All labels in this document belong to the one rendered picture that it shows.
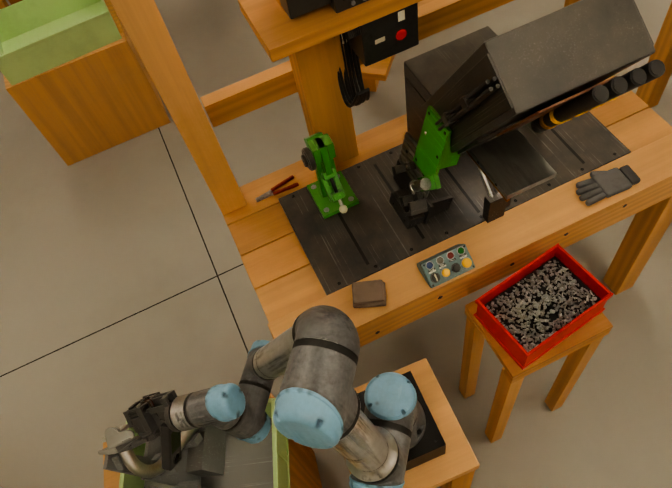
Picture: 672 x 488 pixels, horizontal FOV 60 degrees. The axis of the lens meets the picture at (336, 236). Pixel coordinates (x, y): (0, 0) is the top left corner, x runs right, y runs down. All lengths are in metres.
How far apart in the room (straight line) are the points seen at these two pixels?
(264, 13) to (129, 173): 2.15
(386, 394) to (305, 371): 0.43
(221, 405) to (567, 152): 1.40
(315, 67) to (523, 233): 0.81
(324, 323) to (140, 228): 2.44
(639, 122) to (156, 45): 1.58
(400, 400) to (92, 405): 1.89
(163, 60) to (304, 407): 1.00
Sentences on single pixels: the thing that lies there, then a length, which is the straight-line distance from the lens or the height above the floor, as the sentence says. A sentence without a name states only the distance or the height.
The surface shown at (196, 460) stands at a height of 0.92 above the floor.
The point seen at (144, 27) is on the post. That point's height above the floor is 1.64.
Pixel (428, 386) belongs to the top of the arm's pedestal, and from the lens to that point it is 1.72.
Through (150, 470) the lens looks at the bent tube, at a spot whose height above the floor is 1.08.
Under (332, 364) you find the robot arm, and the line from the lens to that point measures 0.98.
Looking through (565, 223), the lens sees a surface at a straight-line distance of 1.94.
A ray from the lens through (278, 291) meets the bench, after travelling 1.86.
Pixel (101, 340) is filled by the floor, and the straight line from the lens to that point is 3.11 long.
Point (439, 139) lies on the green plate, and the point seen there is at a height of 1.22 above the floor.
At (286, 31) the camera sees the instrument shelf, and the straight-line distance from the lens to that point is 1.58.
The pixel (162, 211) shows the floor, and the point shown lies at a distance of 3.37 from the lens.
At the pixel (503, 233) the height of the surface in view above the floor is 0.90.
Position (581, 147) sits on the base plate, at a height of 0.90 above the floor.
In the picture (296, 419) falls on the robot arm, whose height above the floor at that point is 1.58.
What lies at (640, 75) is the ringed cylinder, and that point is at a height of 1.52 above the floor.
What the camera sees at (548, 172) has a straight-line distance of 1.75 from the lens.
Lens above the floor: 2.48
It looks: 56 degrees down
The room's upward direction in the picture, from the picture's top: 14 degrees counter-clockwise
